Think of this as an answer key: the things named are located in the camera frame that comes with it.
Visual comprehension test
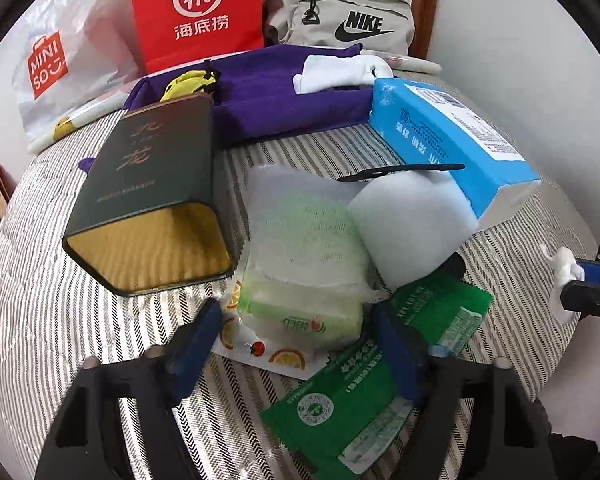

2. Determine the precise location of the red paper bag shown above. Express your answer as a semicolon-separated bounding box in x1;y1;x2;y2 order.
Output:
128;0;265;76

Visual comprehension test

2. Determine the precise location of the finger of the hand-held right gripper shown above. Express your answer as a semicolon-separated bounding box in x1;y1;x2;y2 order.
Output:
577;244;600;283
560;280;600;318

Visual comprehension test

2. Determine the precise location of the green foil packet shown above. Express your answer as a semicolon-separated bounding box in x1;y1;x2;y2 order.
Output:
260;345;416;476
380;280;496;361

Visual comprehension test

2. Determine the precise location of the white plastic shopping bag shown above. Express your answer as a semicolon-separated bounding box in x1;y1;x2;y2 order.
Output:
11;0;146;153

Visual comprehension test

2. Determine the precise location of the mesh bag with green pack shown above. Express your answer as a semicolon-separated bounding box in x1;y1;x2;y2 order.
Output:
237;165;381;353

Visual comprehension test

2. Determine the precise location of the black watch strap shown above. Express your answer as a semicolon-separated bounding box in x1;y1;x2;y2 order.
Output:
337;162;466;182

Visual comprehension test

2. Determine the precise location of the dark green tin box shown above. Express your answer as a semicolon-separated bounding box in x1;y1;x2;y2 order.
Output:
61;94;237;296

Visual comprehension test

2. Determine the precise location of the white cotton ball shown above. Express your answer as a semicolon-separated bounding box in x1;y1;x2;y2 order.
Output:
539;242;588;325

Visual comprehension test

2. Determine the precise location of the white sock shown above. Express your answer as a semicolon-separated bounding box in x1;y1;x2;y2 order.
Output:
293;54;395;96

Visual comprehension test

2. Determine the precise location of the striped bed blanket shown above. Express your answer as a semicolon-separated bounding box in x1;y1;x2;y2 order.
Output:
0;67;600;480

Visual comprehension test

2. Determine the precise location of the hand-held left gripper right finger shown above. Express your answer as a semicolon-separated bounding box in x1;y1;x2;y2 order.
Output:
370;302;551;480

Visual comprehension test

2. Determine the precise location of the beige zip bag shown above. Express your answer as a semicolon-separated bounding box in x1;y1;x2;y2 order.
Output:
262;0;416;56

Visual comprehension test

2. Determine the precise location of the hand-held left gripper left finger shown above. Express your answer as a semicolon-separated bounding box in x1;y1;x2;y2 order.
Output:
35;299;226;480

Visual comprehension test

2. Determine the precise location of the white sponge block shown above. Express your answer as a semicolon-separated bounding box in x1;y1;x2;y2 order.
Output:
350;170;473;291

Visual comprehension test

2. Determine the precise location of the brown wooden post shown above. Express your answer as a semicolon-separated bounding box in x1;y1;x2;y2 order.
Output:
412;0;442;59

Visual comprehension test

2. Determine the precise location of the fruit print plastic bag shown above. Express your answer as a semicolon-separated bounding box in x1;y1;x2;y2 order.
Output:
212;280;331;381

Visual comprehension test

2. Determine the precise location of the purple towel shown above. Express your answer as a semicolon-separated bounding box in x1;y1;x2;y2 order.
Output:
122;44;381;148

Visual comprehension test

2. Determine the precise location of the yellow and black cloth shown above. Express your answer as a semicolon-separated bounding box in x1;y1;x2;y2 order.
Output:
160;62;221;103

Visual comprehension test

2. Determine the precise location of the blue tissue pack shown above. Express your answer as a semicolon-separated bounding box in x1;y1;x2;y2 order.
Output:
369;77;542;233

